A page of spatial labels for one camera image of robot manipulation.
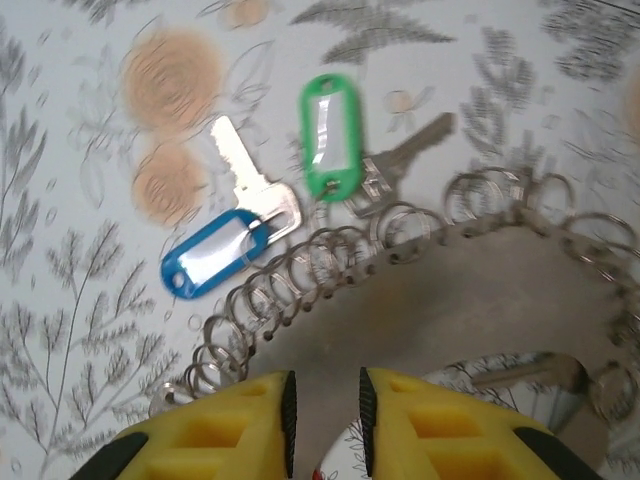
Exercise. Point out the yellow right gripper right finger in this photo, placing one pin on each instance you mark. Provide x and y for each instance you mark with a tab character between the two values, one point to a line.
450	450

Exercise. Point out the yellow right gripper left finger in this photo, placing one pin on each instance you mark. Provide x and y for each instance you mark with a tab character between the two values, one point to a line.
210	450

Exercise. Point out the metal keyring band with rings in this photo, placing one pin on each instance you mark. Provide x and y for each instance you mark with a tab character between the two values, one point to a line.
450	300

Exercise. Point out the blue key tag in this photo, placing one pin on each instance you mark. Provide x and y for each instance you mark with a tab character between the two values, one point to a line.
210	255

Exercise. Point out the silver key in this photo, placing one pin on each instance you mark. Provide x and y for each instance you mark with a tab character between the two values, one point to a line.
400	150
250	185

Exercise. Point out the green key tag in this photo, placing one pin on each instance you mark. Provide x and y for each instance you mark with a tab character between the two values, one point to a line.
330	135

